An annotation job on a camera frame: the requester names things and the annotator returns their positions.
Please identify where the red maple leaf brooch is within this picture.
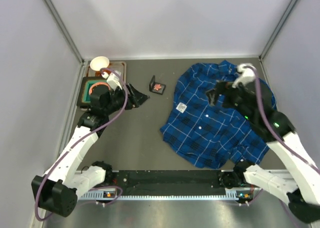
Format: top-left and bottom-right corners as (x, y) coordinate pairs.
(153, 84), (162, 91)

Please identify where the blue plaid button shirt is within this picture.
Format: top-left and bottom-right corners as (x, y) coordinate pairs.
(160, 60), (269, 169)

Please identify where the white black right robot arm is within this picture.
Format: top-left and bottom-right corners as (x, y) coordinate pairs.
(205, 81), (320, 224)

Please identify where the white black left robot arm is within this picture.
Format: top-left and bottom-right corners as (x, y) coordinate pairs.
(31, 83), (149, 217)

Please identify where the red patterned bowl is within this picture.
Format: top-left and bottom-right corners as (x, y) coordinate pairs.
(88, 82), (111, 95)

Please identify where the small black open box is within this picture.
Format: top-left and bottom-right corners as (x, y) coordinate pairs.
(149, 75), (166, 95)

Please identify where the black square tray green liner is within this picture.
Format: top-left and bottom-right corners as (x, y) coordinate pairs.
(76, 77), (112, 109)

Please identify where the white bowl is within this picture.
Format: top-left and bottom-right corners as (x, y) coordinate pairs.
(89, 56), (110, 71)

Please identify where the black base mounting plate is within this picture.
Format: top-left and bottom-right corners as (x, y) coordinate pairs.
(84, 170), (263, 196)

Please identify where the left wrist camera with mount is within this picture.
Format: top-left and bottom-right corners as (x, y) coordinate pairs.
(103, 73), (122, 90)

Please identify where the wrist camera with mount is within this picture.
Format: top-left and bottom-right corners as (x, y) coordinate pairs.
(232, 63), (257, 88)
(103, 73), (122, 90)

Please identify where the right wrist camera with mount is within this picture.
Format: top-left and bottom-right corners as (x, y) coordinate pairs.
(232, 63), (257, 88)

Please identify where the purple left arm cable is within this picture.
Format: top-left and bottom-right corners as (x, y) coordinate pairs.
(33, 67), (130, 223)

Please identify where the aluminium front frame rail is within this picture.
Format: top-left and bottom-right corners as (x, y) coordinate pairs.
(39, 168), (315, 201)

